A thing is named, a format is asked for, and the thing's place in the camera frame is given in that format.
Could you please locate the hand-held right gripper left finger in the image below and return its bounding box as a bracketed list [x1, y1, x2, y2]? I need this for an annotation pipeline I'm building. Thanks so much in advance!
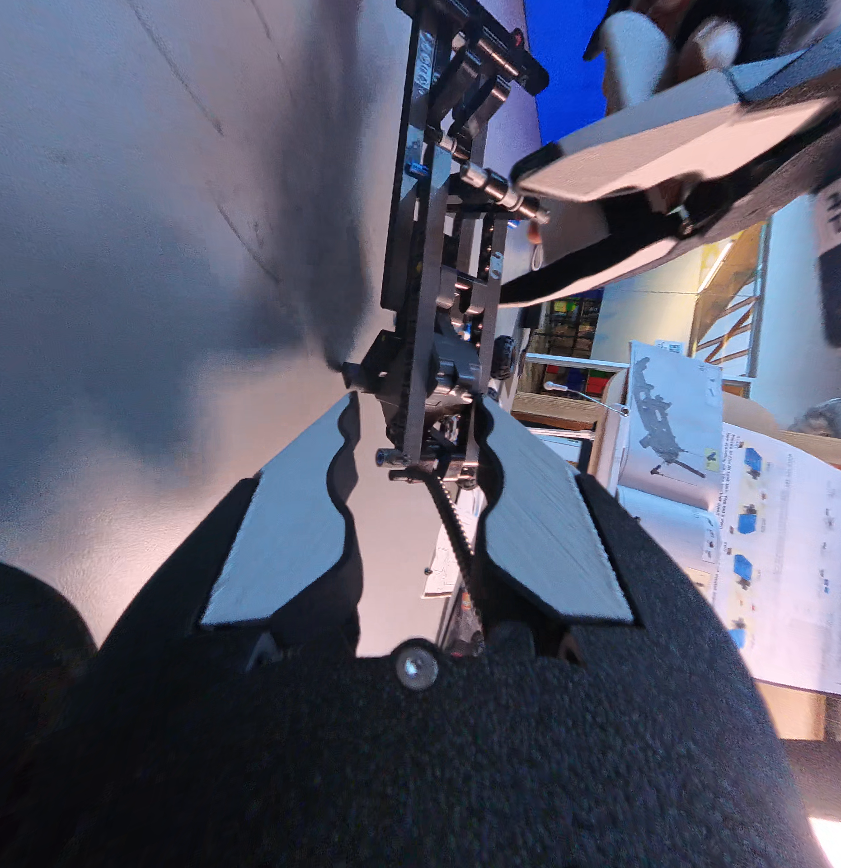
[200, 392, 362, 628]

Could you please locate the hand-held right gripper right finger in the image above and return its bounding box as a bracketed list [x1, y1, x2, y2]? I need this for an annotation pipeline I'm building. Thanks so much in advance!
[473, 395, 637, 627]

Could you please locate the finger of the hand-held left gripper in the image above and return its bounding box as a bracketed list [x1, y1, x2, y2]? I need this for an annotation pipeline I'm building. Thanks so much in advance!
[498, 232, 683, 309]
[512, 71, 838, 203]

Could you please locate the grey black toy chassis assembly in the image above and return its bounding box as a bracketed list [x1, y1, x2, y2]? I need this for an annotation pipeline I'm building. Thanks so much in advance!
[342, 0, 554, 653]

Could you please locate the grey desk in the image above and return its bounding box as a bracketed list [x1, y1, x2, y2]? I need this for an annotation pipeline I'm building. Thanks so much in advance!
[0, 0, 550, 662]

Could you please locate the person's left hand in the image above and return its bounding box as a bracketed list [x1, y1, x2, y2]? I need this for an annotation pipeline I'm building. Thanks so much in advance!
[629, 0, 747, 78]

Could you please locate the blue plastic bin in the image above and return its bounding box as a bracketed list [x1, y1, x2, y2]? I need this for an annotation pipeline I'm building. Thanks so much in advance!
[522, 0, 612, 147]

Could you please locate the metal book stand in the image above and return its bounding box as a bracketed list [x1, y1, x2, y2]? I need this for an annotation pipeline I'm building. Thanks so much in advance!
[542, 366, 841, 479]

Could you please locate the toy instruction booklet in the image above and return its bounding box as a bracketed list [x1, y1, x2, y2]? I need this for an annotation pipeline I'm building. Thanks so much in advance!
[617, 341, 725, 565]

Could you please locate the printed instruction sheet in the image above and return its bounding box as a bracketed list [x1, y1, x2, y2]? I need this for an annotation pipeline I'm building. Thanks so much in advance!
[708, 422, 841, 699]

